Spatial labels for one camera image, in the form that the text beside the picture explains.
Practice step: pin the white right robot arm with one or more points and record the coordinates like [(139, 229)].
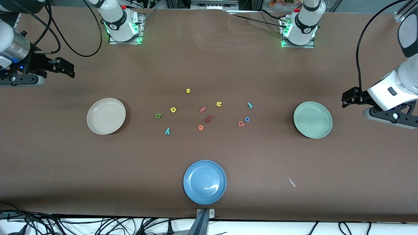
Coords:
[(117, 19)]

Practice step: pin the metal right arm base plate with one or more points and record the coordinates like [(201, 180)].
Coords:
[(141, 36)]

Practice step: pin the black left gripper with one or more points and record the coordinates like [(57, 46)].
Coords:
[(360, 95)]

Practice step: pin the grey metal box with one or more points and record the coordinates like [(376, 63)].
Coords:
[(214, 4)]

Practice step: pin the pale green plate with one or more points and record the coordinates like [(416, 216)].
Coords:
[(313, 119)]

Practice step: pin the beige brown plate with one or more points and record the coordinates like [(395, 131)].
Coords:
[(106, 116)]

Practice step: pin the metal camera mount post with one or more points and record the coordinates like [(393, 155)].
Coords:
[(202, 222)]

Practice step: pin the black power plug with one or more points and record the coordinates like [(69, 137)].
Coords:
[(169, 227)]

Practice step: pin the white paper scrap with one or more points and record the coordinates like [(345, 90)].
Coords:
[(291, 182)]

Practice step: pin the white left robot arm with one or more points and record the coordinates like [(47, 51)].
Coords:
[(305, 23)]

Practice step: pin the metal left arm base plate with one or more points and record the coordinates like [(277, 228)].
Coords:
[(298, 46)]

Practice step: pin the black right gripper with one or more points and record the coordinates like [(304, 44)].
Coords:
[(36, 62)]

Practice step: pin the aluminium frame profile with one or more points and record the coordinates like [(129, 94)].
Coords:
[(400, 13)]

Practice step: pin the blue plate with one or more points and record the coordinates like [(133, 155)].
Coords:
[(204, 182)]

